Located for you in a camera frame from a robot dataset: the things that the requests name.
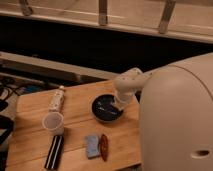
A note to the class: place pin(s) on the dark ceramic bowl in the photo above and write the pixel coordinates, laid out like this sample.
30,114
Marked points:
104,110

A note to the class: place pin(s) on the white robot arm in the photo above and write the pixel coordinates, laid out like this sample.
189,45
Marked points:
176,113

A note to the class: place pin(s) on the white spray bottle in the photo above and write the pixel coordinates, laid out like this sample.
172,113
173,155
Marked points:
57,100

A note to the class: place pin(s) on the blue grey sponge block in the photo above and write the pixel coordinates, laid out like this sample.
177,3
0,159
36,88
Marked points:
92,146

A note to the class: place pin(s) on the dark red oval object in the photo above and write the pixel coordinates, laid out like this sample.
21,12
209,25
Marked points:
104,147

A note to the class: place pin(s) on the middle metal railing post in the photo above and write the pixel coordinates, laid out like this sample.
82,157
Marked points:
103,19

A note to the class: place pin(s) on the metal railing post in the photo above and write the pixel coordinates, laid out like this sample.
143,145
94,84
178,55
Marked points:
103,19
25,8
166,16

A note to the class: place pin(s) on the right metal railing post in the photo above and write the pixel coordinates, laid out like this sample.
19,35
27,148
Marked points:
166,16

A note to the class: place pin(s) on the left metal railing post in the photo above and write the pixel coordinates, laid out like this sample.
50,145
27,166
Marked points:
25,8

